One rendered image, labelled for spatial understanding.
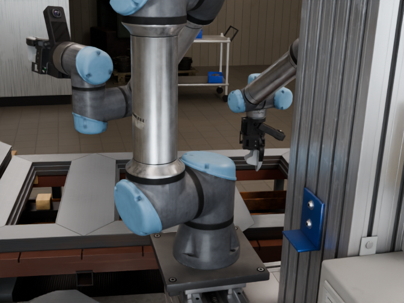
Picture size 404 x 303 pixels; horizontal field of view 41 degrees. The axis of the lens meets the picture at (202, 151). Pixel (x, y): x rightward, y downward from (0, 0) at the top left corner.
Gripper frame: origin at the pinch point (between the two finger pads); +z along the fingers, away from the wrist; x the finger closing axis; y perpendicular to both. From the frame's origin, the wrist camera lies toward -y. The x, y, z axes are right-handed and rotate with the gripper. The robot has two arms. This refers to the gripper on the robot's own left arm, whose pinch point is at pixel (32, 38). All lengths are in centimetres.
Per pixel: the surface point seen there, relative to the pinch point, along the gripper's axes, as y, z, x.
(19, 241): 60, 6, 2
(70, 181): 55, 37, 33
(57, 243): 60, 0, 11
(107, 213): 55, 5, 30
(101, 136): 117, 313, 211
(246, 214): 50, -24, 66
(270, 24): -8, 497, 628
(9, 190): 57, 41, 12
